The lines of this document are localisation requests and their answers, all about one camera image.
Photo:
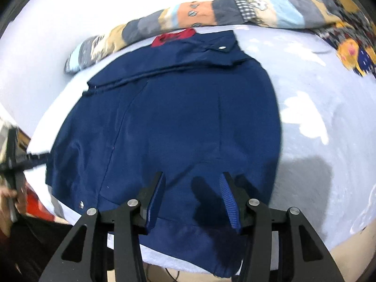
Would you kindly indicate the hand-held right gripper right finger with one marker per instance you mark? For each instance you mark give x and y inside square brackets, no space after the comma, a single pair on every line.
[230,204]

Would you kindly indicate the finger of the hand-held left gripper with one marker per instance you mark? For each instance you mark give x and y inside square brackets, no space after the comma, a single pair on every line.
[38,158]

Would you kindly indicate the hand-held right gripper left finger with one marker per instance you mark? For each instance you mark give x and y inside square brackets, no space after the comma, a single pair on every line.
[154,201]

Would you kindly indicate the navy blue jacket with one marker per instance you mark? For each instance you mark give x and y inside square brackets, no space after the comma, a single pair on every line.
[176,123]

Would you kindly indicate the person's left hand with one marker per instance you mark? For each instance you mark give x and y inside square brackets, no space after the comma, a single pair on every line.
[6,195]

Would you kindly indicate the red object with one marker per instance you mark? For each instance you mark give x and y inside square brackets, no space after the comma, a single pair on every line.
[38,208]

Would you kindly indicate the light blue bed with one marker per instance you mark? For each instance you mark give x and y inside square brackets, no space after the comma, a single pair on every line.
[308,94]

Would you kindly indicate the patchwork quilt roll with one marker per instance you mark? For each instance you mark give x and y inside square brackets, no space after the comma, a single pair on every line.
[199,11]

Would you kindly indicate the dark floral patterned cloth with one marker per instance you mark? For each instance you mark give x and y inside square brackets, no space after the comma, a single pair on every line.
[352,50]

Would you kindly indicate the wooden frame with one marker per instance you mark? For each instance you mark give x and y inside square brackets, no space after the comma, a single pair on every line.
[23,137]

